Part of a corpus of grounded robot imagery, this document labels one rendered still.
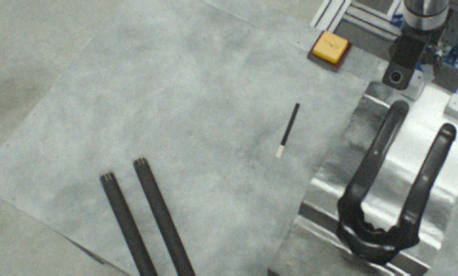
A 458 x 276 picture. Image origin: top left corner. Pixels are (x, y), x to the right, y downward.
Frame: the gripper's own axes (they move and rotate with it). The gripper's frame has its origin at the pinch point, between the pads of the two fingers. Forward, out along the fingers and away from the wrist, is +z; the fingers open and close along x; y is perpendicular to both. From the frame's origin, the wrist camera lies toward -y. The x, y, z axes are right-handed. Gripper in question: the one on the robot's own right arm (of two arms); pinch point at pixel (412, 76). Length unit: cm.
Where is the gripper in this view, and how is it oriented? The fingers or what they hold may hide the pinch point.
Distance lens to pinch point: 117.7
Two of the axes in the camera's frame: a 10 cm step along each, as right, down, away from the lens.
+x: -8.7, -4.0, 2.8
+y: 4.7, -8.5, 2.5
